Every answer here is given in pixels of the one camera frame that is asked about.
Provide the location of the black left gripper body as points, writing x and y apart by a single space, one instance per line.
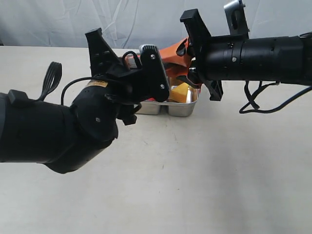
112 77

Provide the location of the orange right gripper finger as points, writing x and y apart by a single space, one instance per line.
177 53
180 72

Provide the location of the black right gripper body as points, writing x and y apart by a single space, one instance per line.
201 44

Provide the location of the yellow toy cheese wedge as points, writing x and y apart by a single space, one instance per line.
179 93

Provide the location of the stainless steel lunch box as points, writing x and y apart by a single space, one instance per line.
175 109

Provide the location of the dark lid with orange seal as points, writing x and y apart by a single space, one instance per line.
150 62

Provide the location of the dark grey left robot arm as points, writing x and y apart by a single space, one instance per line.
65 138

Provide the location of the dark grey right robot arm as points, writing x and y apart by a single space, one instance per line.
281 59

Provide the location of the blue-grey backdrop cloth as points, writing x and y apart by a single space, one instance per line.
131 23

